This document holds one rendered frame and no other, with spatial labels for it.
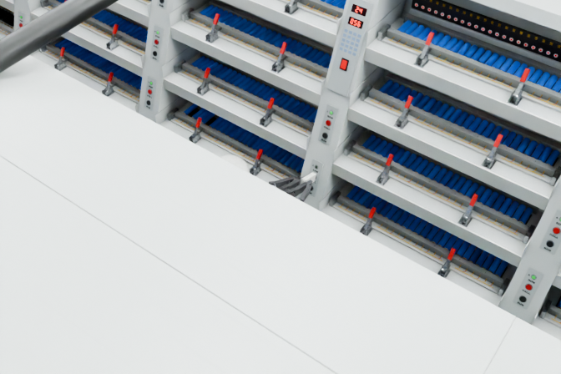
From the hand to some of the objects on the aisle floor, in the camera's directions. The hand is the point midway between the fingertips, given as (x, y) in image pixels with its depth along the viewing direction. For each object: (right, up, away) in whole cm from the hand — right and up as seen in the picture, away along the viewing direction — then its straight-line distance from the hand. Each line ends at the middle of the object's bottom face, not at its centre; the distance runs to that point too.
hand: (307, 180), depth 209 cm
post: (+44, -110, +29) cm, 122 cm away
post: (-70, -51, +86) cm, 122 cm away
